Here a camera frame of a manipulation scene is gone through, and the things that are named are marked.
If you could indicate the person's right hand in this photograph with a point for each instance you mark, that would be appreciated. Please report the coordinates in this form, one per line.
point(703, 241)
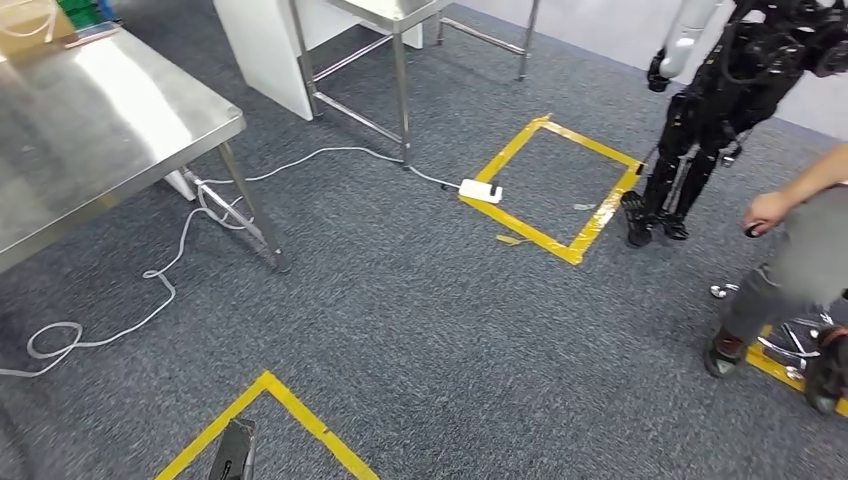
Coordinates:
point(768, 210)

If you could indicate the person's right forearm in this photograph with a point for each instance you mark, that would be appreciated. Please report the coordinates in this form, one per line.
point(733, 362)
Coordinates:
point(821, 175)

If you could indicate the stainless steel workbench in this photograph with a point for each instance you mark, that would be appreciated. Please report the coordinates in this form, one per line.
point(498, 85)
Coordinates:
point(99, 132)
point(391, 10)

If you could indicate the person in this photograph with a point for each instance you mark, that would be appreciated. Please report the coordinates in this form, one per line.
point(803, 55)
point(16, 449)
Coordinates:
point(808, 252)

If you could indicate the chrome base stool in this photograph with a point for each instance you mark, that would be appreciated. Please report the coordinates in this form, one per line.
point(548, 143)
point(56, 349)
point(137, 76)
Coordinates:
point(722, 290)

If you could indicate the black humanoid robot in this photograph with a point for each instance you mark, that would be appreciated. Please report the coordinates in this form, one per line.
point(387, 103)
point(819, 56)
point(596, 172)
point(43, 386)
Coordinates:
point(729, 86)

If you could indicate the white paper scrap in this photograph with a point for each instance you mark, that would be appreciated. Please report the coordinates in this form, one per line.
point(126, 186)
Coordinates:
point(584, 206)

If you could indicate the yellow tape scrap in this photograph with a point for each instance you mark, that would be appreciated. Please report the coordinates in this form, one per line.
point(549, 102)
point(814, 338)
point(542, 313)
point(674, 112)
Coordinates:
point(510, 240)

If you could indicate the white power strip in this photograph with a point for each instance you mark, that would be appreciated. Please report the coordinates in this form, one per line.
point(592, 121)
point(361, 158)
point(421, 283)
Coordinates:
point(477, 190)

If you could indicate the white panel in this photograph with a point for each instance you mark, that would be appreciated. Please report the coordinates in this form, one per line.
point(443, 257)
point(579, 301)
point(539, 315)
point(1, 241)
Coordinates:
point(265, 46)

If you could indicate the smartphone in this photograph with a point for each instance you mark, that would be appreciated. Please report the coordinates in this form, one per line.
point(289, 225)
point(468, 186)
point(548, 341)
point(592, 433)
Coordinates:
point(93, 34)

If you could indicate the green box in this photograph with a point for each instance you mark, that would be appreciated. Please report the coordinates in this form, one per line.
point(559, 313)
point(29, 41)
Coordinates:
point(79, 12)

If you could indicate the cardboard box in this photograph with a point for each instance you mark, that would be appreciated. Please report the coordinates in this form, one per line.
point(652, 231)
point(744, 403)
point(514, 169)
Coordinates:
point(33, 45)

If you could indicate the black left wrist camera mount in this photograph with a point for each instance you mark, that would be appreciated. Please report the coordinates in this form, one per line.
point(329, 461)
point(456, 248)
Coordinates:
point(233, 454)

